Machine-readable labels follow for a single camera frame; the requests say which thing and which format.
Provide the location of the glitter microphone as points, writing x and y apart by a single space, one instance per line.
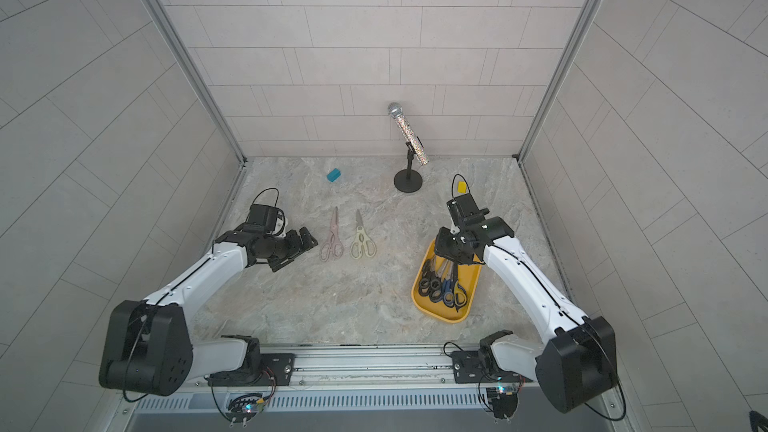
395 110

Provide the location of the right controller board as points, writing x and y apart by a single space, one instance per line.
501 402

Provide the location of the black scissors in tray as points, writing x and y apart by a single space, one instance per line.
460 297
436 278

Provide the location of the cream kitchen scissors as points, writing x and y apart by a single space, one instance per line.
363 245

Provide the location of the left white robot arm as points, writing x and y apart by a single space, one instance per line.
148 348

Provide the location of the controller board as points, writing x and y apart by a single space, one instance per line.
242 409
501 402

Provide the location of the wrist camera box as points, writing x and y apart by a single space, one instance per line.
464 211
263 218

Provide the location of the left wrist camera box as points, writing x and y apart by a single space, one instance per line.
263 218

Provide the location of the left controller board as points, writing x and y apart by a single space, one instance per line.
242 409

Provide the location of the black microphone stand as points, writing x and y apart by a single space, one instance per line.
408 180

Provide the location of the yellow storage tray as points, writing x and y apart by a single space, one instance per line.
468 277

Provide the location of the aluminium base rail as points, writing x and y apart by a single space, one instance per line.
313 377

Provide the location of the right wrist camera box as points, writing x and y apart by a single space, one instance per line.
464 211

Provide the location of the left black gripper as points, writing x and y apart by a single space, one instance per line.
297 246

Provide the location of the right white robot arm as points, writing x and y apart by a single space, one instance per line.
575 360

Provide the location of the teal small block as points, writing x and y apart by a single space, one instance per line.
334 175

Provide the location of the small black scissors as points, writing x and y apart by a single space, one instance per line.
423 279

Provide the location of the pink scissors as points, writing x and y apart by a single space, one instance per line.
332 248

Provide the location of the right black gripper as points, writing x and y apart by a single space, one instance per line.
440 246

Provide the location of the blue handled scissors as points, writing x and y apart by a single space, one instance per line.
447 286

